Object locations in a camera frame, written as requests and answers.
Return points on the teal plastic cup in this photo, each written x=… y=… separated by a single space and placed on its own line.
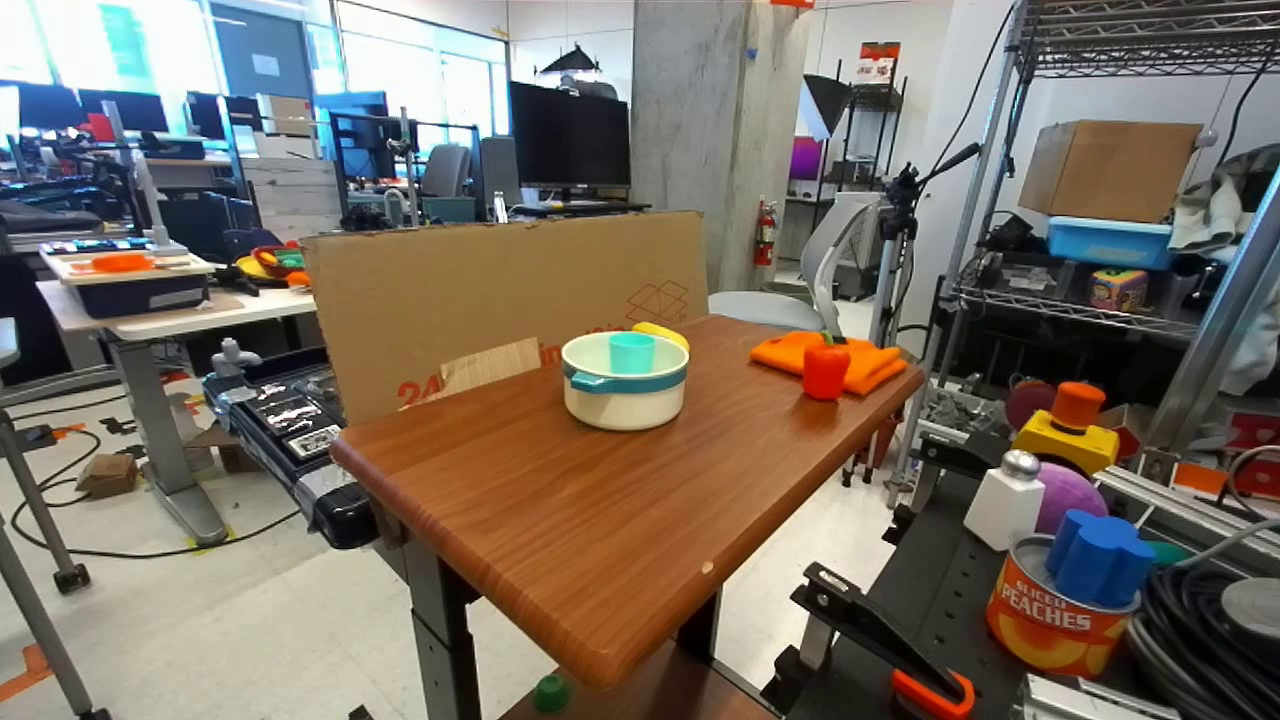
x=629 y=352

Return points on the white and green pot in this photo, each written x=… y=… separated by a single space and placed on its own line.
x=627 y=402

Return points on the orange folded cloth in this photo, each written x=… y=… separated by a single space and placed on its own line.
x=784 y=352

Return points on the red fire extinguisher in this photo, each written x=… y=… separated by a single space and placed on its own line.
x=766 y=239

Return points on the red toy pepper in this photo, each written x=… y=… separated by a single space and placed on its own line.
x=826 y=374

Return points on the wooden table with black legs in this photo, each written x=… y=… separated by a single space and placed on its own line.
x=575 y=533

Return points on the brown cardboard board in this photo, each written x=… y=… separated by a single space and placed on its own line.
x=443 y=293

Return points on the black computer monitor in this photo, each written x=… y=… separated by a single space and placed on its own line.
x=568 y=139

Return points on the green small ball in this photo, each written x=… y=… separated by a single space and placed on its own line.
x=555 y=692

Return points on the white small bottle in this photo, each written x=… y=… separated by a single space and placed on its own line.
x=1000 y=505

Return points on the yellow toy block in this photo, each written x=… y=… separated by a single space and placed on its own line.
x=1064 y=444

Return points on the orange cylinder block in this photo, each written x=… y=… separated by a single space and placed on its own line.
x=1079 y=405

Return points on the purple ball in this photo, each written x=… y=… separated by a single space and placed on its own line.
x=1070 y=488

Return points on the blue plastic bin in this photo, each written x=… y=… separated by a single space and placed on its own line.
x=1109 y=244

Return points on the colourful cube toy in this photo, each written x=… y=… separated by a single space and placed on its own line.
x=1119 y=290

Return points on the white top desk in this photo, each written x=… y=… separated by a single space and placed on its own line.
x=161 y=322

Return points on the orange peaches can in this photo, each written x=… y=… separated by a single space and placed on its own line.
x=1044 y=632

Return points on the brown cardboard box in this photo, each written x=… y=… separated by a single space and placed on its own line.
x=1105 y=170

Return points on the black tray with white top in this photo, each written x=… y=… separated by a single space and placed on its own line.
x=132 y=290

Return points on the orange disc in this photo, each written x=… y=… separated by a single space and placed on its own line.
x=121 y=262

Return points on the small cardboard box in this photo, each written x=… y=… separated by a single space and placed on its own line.
x=104 y=476

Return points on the black camera tripod stand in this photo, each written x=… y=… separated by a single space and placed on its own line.
x=902 y=222

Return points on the aluminium frame post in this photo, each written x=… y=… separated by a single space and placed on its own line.
x=1221 y=322

